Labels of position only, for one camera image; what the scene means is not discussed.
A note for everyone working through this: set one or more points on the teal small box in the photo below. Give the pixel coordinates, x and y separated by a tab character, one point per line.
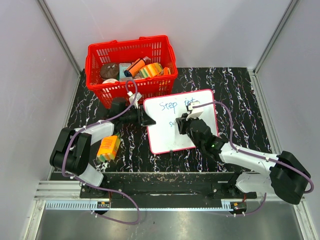
123	75

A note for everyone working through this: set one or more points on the orange snack packet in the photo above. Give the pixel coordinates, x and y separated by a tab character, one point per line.
165	71

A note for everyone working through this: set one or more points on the yellow green striped sponge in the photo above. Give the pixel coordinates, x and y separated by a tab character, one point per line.
151	70

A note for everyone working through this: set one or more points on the pink framed whiteboard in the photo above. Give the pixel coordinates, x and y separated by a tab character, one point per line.
164	136

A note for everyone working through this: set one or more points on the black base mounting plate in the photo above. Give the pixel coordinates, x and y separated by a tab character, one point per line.
218	185

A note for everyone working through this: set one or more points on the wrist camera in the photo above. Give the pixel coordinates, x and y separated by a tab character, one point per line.
134	98
194	110

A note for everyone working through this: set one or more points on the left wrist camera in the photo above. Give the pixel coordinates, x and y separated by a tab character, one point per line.
134	98

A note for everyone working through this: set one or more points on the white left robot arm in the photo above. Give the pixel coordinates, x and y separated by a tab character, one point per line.
73	147

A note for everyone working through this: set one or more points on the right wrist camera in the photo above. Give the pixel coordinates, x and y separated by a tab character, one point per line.
194	110

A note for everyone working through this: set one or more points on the red plastic basket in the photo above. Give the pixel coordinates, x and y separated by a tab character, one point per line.
147	64

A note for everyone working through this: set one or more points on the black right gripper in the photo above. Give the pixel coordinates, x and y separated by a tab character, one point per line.
182	123

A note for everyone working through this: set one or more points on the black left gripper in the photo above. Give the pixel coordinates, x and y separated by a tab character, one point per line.
143	119

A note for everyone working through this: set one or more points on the orange pump bottle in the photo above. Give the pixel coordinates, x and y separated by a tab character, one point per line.
137	65

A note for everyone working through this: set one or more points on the orange yellow sponge pack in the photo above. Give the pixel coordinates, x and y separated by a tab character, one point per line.
108	148

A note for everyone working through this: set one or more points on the white round lid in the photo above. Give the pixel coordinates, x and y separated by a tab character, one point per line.
110	81

